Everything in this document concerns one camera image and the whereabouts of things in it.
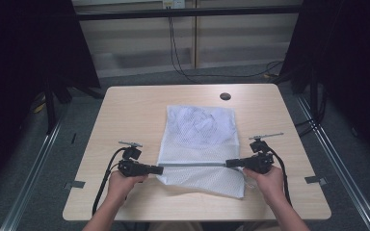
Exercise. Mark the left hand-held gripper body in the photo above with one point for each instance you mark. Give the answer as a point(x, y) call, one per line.
point(131, 166)

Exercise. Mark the light wooden table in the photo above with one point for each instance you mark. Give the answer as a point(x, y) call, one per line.
point(135, 115)

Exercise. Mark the grey metal table bracket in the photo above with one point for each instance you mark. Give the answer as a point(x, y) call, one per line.
point(315, 180)
point(74, 184)

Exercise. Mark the black curtain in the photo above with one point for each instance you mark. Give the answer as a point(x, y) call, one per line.
point(347, 64)
point(22, 64)

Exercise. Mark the person's left hand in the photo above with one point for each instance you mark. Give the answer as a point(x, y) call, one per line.
point(122, 187)

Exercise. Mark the black horizontal metal bar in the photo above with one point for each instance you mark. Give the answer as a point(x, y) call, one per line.
point(186, 13)

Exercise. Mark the white mesh laundry bag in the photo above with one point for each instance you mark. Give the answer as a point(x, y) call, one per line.
point(199, 150)

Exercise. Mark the person's right hand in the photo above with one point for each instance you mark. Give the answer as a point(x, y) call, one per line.
point(268, 184)

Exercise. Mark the white wall socket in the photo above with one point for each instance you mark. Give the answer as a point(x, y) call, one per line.
point(173, 3)

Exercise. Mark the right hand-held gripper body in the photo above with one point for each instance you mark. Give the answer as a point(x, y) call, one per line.
point(260, 160)

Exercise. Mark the metal floor rail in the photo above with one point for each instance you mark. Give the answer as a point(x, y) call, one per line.
point(29, 179)
point(337, 166)

